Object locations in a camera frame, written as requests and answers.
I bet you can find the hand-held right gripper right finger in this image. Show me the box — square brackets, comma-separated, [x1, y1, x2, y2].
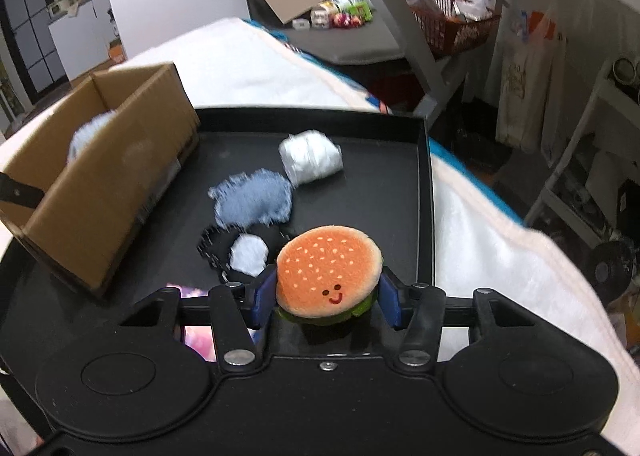
[379, 271, 523, 371]

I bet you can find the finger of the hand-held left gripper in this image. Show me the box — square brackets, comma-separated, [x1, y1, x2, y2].
[0, 173, 45, 210]

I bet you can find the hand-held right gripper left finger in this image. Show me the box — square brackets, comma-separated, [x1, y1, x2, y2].
[119, 266, 278, 371]

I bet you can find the burger plush toy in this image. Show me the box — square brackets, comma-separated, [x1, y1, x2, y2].
[274, 226, 385, 325]

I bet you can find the black white-stitched cloth patch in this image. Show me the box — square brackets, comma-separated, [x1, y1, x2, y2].
[197, 224, 297, 287]

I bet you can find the brown cardboard box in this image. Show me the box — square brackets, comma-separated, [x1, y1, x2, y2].
[0, 63, 202, 300]

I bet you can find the blue denim cloth patch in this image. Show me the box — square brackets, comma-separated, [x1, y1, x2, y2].
[207, 168, 296, 230]

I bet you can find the black plastic tray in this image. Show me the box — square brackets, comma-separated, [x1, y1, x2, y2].
[0, 106, 442, 387]

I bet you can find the pink purple soft packet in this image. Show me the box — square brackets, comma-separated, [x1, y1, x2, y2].
[165, 283, 217, 363]

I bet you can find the white wrapped soft bundle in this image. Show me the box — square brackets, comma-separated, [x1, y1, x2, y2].
[278, 130, 345, 188]

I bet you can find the fluffy blue plush toy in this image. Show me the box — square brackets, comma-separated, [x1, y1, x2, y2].
[67, 111, 122, 171]

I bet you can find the white kitchen cabinet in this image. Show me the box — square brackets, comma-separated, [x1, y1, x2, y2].
[47, 0, 120, 83]

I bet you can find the dark panelled door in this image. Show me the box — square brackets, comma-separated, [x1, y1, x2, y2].
[0, 0, 69, 93]

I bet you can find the small black fan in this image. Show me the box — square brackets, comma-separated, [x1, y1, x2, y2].
[580, 241, 640, 308]

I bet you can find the white tote bag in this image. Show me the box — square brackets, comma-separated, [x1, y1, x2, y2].
[494, 10, 569, 159]

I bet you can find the white shelf rack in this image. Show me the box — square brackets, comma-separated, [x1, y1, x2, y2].
[524, 55, 640, 249]

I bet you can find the grey low bench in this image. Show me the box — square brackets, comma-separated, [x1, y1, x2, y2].
[282, 11, 407, 66]

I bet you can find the pink small toy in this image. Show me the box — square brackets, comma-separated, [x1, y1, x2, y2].
[331, 12, 367, 29]

